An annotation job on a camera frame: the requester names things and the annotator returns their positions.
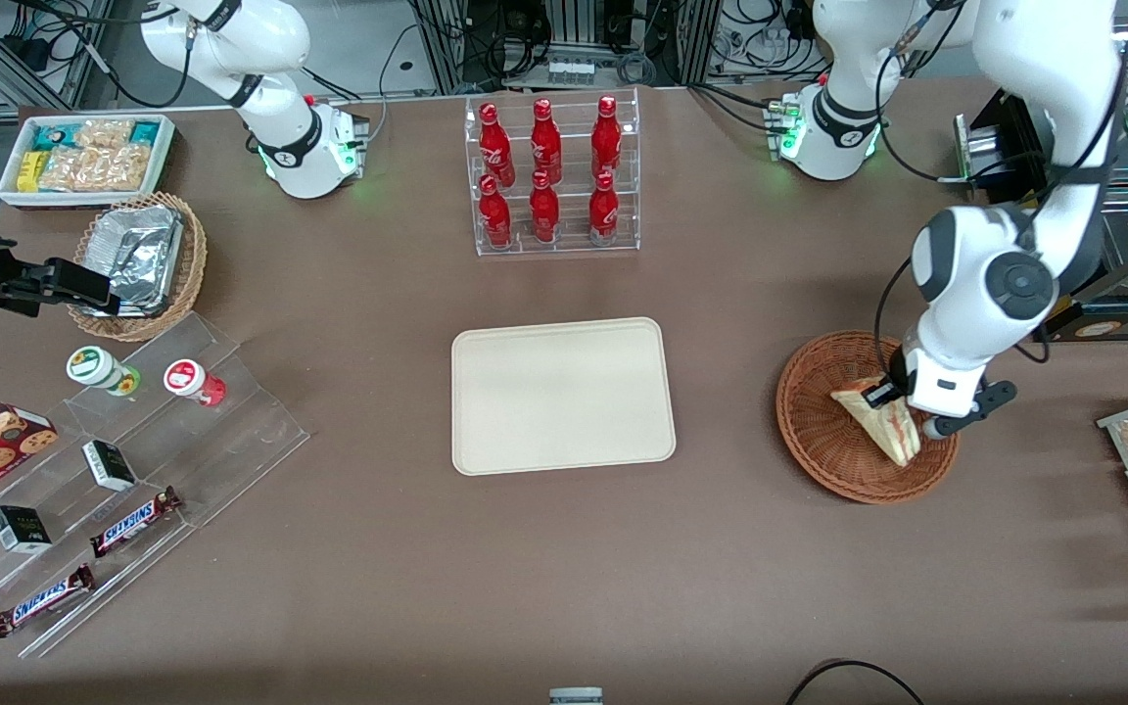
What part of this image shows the red cola bottle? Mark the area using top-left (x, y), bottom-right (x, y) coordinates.
top-left (591, 95), bottom-right (623, 182)
top-left (588, 171), bottom-right (620, 246)
top-left (530, 98), bottom-right (563, 185)
top-left (529, 170), bottom-right (561, 244)
top-left (479, 174), bottom-right (513, 248)
top-left (478, 102), bottom-right (516, 187)

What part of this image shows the clear acrylic stepped shelf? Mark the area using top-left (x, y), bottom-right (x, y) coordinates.
top-left (0, 311), bottom-right (310, 659)

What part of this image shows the cream plastic tray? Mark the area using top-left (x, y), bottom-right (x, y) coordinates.
top-left (451, 316), bottom-right (678, 477)

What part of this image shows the triangle sandwich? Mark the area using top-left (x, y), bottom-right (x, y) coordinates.
top-left (830, 380), bottom-right (921, 467)

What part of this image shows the brown wicker basket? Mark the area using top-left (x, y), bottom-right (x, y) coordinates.
top-left (775, 330), bottom-right (961, 505)

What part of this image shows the small black box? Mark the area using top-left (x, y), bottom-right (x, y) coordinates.
top-left (82, 440), bottom-right (138, 493)
top-left (0, 505), bottom-right (53, 555)

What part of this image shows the black looped cable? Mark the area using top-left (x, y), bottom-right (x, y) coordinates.
top-left (784, 659), bottom-right (925, 705)

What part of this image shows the aluminium frame rack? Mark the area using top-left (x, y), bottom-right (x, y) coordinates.
top-left (407, 0), bottom-right (722, 96)

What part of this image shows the small clear cracker bag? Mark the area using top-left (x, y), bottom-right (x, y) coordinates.
top-left (74, 119), bottom-right (134, 150)

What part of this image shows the green label snack cup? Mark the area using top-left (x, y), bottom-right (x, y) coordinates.
top-left (67, 346), bottom-right (142, 397)

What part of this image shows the red label snack cup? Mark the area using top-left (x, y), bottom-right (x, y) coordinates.
top-left (164, 359), bottom-right (227, 407)

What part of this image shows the large clear cracker bag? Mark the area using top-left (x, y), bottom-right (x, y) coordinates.
top-left (38, 145), bottom-right (154, 192)

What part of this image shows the white snack bin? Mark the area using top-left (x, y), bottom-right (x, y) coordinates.
top-left (0, 113), bottom-right (178, 212)

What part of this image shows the clear acrylic bottle rack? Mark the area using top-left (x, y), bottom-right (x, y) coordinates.
top-left (464, 86), bottom-right (641, 258)

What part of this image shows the snickers chocolate bar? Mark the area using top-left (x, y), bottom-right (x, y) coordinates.
top-left (0, 563), bottom-right (96, 639)
top-left (89, 487), bottom-right (183, 559)

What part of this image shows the light wicker basket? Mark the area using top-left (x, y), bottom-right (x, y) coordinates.
top-left (67, 191), bottom-right (209, 344)

